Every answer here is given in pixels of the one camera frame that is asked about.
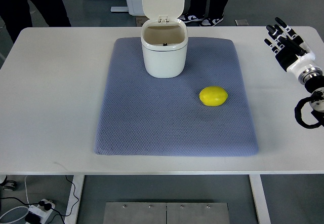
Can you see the person with black white sneakers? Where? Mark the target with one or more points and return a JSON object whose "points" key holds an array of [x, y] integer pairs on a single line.
{"points": [[207, 12]]}

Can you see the white table leg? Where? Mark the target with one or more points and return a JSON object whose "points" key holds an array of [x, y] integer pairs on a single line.
{"points": [[259, 199], [73, 204]]}

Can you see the blue textured mat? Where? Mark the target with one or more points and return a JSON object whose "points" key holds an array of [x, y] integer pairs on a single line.
{"points": [[143, 115]]}

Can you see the white trash bin with lid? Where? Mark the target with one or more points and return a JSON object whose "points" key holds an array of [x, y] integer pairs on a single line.
{"points": [[164, 38]]}

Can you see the white table right leg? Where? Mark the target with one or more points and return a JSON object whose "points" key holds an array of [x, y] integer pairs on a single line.
{"points": [[259, 199]]}

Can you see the yellow lemon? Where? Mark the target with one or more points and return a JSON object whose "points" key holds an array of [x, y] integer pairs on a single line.
{"points": [[213, 96]]}

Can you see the black plug on strip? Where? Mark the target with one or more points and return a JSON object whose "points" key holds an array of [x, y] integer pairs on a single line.
{"points": [[46, 205]]}

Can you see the white power strip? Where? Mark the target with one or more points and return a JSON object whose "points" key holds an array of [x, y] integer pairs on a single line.
{"points": [[37, 214]]}

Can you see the white table left leg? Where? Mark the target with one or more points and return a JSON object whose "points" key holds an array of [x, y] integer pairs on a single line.
{"points": [[73, 204]]}

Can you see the grey metal floor plate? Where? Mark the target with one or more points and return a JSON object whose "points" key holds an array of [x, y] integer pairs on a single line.
{"points": [[161, 212]]}

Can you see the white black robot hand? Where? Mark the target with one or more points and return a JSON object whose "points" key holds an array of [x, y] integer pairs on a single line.
{"points": [[289, 48]]}

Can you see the grey floor socket plate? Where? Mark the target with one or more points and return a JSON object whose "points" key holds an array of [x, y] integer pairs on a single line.
{"points": [[241, 22]]}

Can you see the caster wheel at left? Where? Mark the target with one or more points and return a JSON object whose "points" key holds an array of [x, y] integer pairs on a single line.
{"points": [[8, 185]]}

